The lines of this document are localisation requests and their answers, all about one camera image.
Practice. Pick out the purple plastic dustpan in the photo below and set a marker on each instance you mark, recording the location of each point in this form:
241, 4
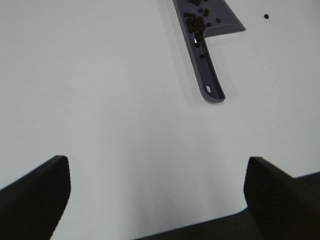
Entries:
208, 82

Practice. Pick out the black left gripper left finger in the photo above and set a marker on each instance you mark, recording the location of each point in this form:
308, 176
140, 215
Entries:
32, 206

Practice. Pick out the pile of coffee beans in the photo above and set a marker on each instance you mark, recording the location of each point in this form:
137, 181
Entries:
196, 18

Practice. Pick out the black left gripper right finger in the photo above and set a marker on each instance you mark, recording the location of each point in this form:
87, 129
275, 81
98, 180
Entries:
283, 207

